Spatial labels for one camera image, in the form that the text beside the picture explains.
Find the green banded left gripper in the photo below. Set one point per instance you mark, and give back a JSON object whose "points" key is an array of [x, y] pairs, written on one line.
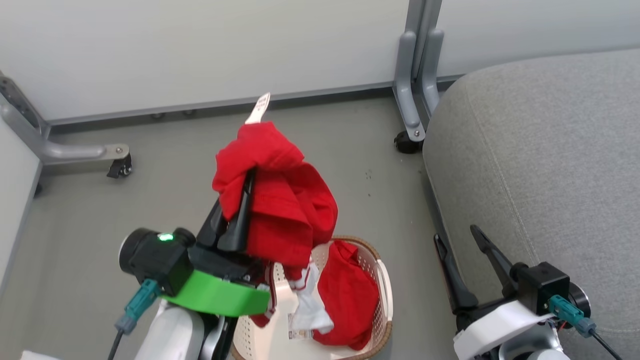
{"points": [[220, 295]]}

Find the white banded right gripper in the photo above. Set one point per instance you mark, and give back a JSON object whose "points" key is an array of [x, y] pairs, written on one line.
{"points": [[495, 327]]}

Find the red white clothing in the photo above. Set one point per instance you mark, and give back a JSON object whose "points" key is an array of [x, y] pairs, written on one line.
{"points": [[285, 200]]}

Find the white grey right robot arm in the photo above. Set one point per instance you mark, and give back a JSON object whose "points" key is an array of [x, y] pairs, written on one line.
{"points": [[535, 350]]}

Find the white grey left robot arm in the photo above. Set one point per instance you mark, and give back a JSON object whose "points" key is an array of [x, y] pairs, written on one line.
{"points": [[170, 335]]}

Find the cream perforated laundry basket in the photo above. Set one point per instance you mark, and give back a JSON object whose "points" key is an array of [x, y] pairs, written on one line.
{"points": [[272, 342]]}

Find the black caster wheel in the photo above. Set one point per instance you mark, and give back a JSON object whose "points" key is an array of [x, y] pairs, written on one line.
{"points": [[120, 169], [407, 144]]}

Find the paper label sticker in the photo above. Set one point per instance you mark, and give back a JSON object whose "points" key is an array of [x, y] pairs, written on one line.
{"points": [[298, 330]]}

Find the grey fabric sofa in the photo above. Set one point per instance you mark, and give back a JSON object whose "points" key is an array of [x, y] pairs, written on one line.
{"points": [[550, 150]]}

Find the long grey partition foot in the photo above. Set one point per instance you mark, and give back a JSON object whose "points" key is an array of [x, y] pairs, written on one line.
{"points": [[65, 150]]}

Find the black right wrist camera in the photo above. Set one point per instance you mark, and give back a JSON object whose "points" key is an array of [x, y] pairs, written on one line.
{"points": [[547, 285]]}

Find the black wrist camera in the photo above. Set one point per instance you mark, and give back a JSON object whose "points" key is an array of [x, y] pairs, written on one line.
{"points": [[547, 285], [155, 260]]}

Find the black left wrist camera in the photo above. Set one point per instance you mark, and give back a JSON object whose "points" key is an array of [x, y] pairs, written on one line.
{"points": [[155, 260]]}

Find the small grey rail stud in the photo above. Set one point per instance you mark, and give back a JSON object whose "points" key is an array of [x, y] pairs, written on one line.
{"points": [[157, 116], [189, 112]]}

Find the grey partition bottom rail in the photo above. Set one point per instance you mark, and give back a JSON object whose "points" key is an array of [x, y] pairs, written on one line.
{"points": [[225, 102]]}

